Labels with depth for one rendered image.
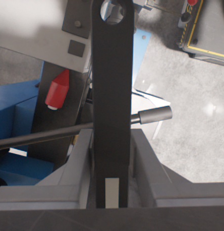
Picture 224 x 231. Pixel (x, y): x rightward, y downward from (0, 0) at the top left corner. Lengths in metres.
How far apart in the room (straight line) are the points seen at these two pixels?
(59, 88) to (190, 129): 1.65
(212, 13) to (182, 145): 1.25
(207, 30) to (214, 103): 0.80
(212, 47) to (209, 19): 0.20
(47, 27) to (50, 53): 0.06
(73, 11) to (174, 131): 1.65
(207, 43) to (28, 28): 1.29
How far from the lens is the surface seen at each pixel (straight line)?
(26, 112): 0.66
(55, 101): 0.54
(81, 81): 0.57
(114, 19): 0.66
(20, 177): 0.64
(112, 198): 0.17
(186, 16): 0.73
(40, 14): 0.49
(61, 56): 0.47
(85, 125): 0.31
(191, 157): 2.14
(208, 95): 1.96
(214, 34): 1.56
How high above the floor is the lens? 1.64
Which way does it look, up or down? 74 degrees down
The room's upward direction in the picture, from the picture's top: 174 degrees clockwise
